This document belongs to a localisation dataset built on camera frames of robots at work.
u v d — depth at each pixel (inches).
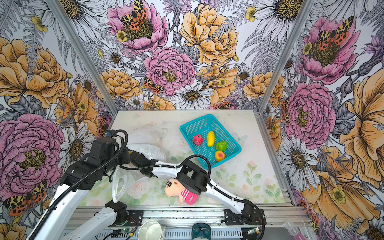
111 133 23.5
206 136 41.0
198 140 38.5
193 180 24.1
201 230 25.1
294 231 27.4
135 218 29.1
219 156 35.4
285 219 29.3
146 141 32.5
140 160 29.5
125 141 20.5
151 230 27.9
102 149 19.1
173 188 30.0
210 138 39.2
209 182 24.3
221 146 37.1
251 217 25.1
